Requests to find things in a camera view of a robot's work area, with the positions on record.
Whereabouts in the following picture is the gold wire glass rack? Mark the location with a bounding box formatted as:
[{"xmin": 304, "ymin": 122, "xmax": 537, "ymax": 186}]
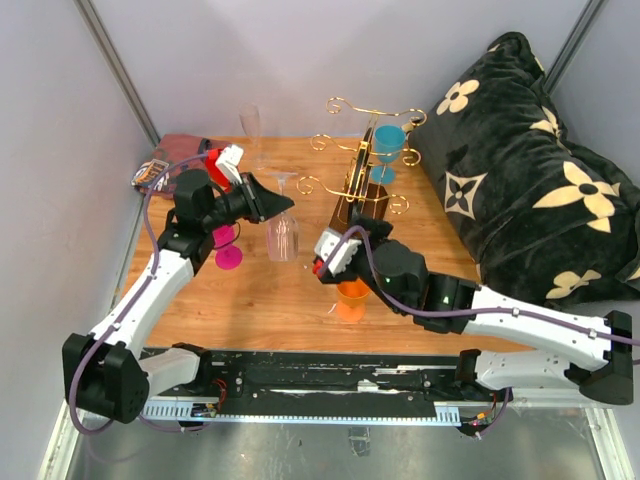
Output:
[{"xmin": 296, "ymin": 96, "xmax": 428, "ymax": 226}]

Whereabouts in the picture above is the pink wine glass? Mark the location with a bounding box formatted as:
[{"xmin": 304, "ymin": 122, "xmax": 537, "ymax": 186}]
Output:
[{"xmin": 213, "ymin": 226, "xmax": 243, "ymax": 270}]

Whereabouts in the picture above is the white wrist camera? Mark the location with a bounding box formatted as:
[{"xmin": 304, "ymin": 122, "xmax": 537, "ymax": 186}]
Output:
[
  {"xmin": 216, "ymin": 144, "xmax": 244, "ymax": 186},
  {"xmin": 312, "ymin": 228, "xmax": 362, "ymax": 277}
]

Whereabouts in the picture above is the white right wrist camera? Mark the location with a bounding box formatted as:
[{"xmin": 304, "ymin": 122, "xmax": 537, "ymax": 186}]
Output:
[{"xmin": 312, "ymin": 228, "xmax": 362, "ymax": 277}]

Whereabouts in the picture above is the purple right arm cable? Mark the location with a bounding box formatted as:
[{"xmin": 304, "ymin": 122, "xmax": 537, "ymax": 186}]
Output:
[{"xmin": 317, "ymin": 225, "xmax": 640, "ymax": 441}]

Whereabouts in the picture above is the red wine glass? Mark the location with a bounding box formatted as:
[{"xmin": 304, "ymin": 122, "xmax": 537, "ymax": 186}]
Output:
[{"xmin": 204, "ymin": 148, "xmax": 232, "ymax": 192}]

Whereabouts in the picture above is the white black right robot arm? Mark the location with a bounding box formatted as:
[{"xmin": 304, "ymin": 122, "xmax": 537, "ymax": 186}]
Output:
[{"xmin": 328, "ymin": 221, "xmax": 638, "ymax": 406}]

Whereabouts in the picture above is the black floral blanket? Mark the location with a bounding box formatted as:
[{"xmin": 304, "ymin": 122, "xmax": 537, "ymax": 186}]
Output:
[{"xmin": 409, "ymin": 32, "xmax": 639, "ymax": 306}]

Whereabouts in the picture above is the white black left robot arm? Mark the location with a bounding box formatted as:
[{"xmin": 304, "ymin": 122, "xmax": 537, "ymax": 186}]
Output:
[{"xmin": 62, "ymin": 169, "xmax": 294, "ymax": 424}]

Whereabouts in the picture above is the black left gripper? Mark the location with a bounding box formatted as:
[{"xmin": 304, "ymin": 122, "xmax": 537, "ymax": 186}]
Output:
[{"xmin": 203, "ymin": 172, "xmax": 295, "ymax": 232}]

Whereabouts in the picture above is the orange wine glass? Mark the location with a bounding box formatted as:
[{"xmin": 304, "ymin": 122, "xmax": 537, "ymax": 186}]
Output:
[{"xmin": 335, "ymin": 280, "xmax": 370, "ymax": 323}]

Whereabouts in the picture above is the clear champagne flute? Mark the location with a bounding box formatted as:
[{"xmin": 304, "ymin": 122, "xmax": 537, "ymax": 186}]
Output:
[{"xmin": 239, "ymin": 103, "xmax": 269, "ymax": 170}]

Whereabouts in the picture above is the maroon printed t-shirt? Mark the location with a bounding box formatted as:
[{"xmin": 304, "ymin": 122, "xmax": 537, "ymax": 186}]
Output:
[{"xmin": 131, "ymin": 134, "xmax": 228, "ymax": 198}]

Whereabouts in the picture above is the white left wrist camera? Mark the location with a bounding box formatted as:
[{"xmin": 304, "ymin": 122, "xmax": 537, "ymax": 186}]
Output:
[{"xmin": 216, "ymin": 144, "xmax": 244, "ymax": 186}]

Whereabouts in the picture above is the clear round wine glass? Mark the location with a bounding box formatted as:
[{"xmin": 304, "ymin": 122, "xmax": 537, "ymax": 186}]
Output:
[{"xmin": 263, "ymin": 169, "xmax": 301, "ymax": 263}]

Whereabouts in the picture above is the blue wine glass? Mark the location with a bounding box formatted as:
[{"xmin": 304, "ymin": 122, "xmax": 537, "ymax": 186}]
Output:
[{"xmin": 371, "ymin": 125, "xmax": 405, "ymax": 185}]

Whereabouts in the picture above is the aluminium frame rail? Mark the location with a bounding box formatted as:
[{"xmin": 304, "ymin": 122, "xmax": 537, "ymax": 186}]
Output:
[{"xmin": 73, "ymin": 0, "xmax": 161, "ymax": 146}]

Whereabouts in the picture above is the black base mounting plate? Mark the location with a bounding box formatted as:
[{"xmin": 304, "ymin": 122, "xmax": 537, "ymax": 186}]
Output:
[{"xmin": 155, "ymin": 347, "xmax": 515, "ymax": 421}]

